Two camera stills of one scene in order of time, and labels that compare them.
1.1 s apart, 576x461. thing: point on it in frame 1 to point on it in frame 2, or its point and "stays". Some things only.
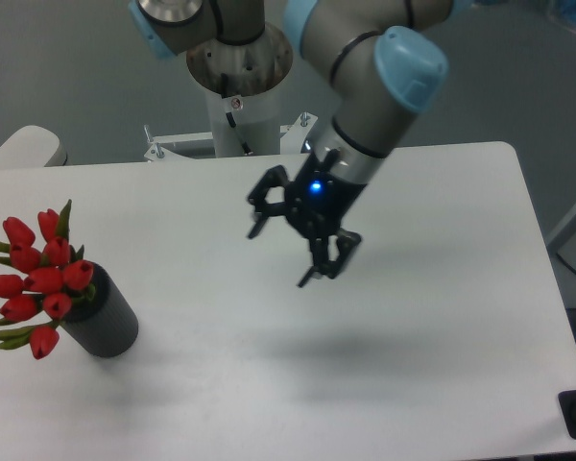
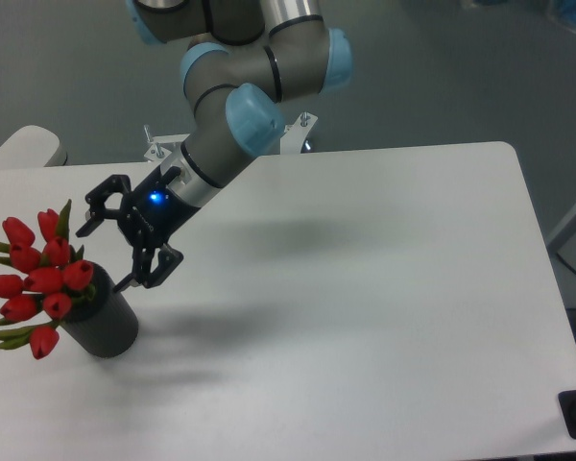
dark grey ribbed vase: [106, 324] stays
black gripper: [316, 203] to [151, 216]
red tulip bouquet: [52, 275] stays
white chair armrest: [33, 146] stays
